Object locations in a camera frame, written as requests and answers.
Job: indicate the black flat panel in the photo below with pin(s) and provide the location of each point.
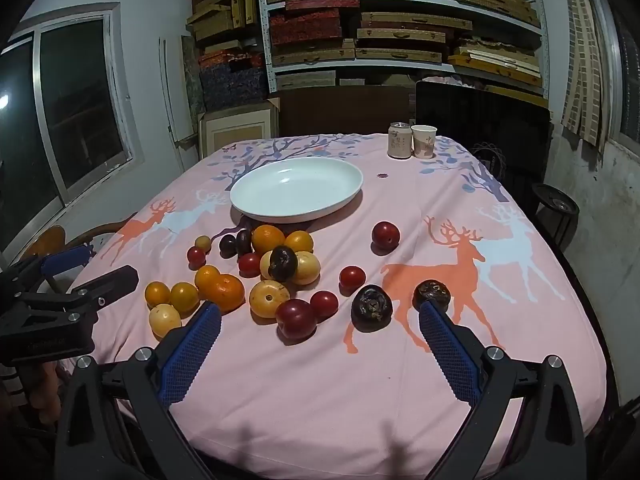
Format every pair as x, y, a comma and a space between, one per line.
480, 130

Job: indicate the wooden chair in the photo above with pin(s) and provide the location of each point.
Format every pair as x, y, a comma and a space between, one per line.
47, 242

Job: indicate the pink deer printed tablecloth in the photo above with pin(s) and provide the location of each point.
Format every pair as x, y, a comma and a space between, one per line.
320, 400

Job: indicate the large red cherry tomato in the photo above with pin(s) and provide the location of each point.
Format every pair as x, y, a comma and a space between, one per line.
385, 236

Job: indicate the dark purple grape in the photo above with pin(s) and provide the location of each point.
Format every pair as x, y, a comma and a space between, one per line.
227, 245
244, 241

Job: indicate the small yellow cherry tomato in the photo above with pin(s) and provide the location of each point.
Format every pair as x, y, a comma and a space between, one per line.
202, 243
306, 267

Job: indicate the yellow orange tomato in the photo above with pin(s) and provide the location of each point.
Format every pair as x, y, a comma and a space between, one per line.
184, 296
157, 294

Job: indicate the amber tomato bottom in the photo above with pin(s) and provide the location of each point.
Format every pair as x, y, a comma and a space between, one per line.
226, 295

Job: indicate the barred window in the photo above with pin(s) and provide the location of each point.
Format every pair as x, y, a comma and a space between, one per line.
631, 70

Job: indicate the wooden slat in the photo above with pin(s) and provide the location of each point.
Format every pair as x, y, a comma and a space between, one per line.
186, 139

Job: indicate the brown cardboard box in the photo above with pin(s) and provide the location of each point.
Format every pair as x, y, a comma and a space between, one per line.
345, 110

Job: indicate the white metal shelf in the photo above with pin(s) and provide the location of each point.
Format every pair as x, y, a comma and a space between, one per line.
263, 35

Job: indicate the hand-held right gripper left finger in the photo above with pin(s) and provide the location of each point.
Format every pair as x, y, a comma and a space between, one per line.
192, 355

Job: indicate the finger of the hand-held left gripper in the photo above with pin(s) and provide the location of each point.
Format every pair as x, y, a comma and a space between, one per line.
110, 282
65, 261

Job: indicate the white leaning board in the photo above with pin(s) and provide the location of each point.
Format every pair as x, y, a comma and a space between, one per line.
169, 100

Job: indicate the white oval plate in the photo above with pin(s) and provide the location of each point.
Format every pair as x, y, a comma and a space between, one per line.
295, 187

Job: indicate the pile of brown cardboard boxes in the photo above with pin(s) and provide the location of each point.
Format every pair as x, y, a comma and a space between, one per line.
222, 10

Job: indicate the stack of yellow flat boxes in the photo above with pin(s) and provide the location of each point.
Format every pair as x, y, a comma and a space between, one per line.
500, 62

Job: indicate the red tomato edge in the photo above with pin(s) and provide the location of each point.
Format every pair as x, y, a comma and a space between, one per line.
296, 318

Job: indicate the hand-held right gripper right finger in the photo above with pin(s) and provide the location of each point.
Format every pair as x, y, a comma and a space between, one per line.
450, 355

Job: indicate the large blue patterned box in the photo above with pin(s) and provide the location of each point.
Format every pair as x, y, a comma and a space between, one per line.
232, 82

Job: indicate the white paper cup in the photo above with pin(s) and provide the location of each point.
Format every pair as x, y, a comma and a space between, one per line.
423, 142

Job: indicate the pale yellow tomato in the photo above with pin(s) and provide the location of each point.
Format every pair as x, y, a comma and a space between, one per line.
269, 298

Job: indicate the stack of red patterned boxes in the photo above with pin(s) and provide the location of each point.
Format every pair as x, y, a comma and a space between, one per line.
305, 25

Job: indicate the pink drink can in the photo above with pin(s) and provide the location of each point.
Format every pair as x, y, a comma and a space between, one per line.
399, 141

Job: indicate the framed panel in carton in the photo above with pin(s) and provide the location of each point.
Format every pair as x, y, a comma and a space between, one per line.
235, 130

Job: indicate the brick patterned curtain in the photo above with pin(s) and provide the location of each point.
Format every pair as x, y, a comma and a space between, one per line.
582, 60

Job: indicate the black round stool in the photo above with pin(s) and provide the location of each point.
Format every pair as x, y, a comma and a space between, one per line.
556, 204

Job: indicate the yellow plum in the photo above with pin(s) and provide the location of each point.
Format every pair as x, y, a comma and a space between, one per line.
164, 320
264, 266

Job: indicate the sliding glass window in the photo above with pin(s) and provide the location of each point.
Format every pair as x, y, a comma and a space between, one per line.
75, 110

